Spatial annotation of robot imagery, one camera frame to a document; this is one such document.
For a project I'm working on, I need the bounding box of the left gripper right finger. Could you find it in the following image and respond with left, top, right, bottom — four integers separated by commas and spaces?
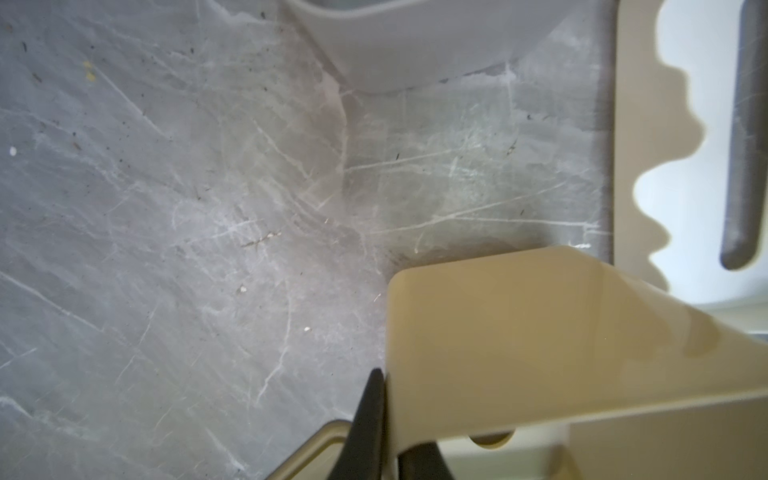
398, 442, 454, 480

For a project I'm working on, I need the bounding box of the white tissue box lid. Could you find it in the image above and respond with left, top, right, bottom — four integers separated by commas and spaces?
613, 1, 767, 307

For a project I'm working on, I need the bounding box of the beige tissue box lid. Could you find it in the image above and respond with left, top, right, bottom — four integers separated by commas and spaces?
266, 420, 352, 480

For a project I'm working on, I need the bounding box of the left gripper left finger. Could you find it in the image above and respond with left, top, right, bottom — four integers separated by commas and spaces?
327, 368, 386, 480

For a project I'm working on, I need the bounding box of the beige tissue box base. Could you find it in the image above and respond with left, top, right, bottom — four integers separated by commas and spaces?
386, 247, 767, 479

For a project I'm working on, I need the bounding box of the grey plastic bin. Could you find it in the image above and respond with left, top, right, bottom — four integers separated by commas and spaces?
288, 1, 576, 93

